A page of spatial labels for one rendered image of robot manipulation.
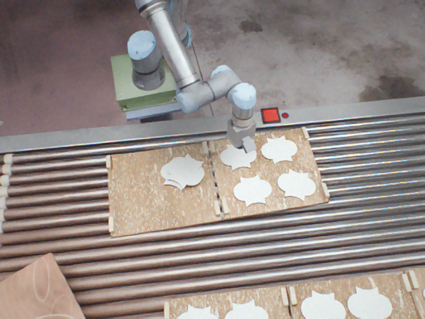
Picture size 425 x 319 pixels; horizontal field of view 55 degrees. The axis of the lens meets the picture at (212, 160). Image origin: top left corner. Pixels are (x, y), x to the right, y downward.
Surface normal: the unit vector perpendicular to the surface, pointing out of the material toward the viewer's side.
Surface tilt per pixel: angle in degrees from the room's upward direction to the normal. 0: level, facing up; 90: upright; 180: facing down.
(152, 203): 0
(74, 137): 0
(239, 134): 90
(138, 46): 9
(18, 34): 0
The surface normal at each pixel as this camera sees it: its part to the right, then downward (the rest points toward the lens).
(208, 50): 0.00, -0.51
